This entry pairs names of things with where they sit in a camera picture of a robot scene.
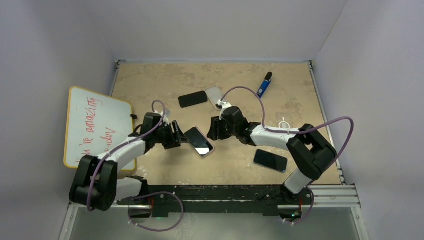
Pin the whiteboard with yellow frame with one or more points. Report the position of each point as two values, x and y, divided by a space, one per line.
96 123

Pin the blue marker black cap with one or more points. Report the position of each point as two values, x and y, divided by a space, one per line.
264 85

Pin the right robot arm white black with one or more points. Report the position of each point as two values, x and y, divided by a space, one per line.
311 152

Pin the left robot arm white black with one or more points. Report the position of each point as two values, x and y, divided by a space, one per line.
96 184

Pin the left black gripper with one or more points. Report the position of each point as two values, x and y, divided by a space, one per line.
176 138

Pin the black phone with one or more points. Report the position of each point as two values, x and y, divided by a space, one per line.
199 141

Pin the black phone face down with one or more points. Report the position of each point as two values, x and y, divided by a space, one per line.
192 99

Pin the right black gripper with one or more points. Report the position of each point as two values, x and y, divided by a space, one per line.
215 129

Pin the dark blue phone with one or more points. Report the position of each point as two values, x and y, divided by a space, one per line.
270 160

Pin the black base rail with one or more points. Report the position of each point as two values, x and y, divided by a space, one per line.
267 200

